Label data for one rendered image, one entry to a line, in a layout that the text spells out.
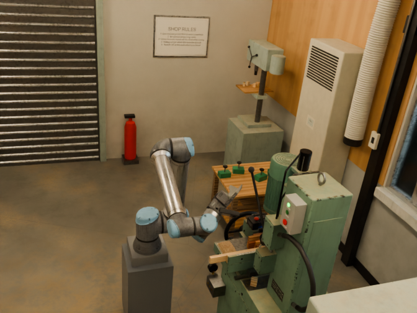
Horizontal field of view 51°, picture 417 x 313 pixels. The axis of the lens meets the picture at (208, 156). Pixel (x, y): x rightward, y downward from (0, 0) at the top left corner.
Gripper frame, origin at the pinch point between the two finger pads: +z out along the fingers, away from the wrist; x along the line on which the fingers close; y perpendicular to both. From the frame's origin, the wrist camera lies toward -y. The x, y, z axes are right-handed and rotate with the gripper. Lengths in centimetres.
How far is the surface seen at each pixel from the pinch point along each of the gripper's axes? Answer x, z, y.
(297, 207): -46, -10, -19
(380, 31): 3, 172, -14
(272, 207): -6.3, 1.8, -19.9
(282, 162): -23.4, 16.8, -6.5
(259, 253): -5.1, -22.4, -28.3
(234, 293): 35, -36, -41
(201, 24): 183, 211, 115
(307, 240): -36, -14, -35
